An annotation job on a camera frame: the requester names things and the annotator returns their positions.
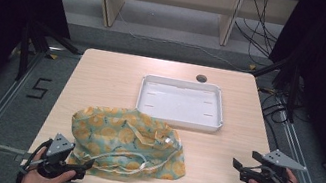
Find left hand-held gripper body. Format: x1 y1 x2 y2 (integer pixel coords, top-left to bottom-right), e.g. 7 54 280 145
34 130 93 183

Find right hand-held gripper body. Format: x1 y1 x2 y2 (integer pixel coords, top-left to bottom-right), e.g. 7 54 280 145
237 144 310 183

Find orange-print cloth bag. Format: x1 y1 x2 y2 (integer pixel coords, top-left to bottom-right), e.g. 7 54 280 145
62 98 196 183

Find white plastic tray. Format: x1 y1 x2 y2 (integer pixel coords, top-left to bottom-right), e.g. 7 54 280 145
133 72 231 136

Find black metal stand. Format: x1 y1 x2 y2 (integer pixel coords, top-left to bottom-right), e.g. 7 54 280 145
13 17 87 91
243 49 307 125

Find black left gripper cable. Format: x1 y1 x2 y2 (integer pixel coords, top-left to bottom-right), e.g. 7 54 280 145
17 133 55 181

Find black floor cables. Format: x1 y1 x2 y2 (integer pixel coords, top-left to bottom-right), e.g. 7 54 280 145
248 86 295 151

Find bundle of black cables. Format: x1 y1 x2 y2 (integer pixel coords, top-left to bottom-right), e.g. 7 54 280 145
228 0 286 68

